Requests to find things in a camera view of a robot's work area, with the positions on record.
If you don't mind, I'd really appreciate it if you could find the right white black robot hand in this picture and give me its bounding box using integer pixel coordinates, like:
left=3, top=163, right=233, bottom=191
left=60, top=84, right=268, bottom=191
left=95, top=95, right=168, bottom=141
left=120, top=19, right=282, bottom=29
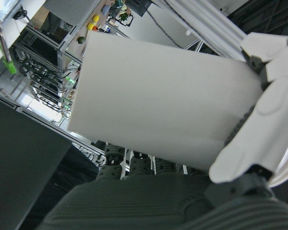
left=36, top=32, right=288, bottom=230

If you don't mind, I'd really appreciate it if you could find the white paper cup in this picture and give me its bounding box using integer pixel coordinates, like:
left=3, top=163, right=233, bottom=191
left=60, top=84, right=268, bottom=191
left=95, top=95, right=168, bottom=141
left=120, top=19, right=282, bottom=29
left=67, top=31, right=288, bottom=189

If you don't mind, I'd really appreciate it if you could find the black monitor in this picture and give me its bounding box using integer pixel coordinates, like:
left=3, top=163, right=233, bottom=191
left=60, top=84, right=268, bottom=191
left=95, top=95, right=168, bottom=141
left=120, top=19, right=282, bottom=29
left=0, top=93, right=72, bottom=230

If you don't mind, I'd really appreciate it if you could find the aluminium equipment rack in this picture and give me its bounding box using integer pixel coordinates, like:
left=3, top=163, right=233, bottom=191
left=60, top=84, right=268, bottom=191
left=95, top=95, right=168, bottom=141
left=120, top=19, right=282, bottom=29
left=9, top=23, right=87, bottom=125

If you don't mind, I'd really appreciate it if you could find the green plastic clamp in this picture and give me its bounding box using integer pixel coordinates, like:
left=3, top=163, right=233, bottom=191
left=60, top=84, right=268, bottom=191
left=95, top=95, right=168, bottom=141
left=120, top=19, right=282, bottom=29
left=2, top=58, right=17, bottom=74

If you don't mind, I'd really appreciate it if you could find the white metal frame beam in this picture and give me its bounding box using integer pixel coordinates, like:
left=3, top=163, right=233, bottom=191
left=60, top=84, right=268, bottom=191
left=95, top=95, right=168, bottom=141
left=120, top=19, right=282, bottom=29
left=152, top=0, right=248, bottom=63

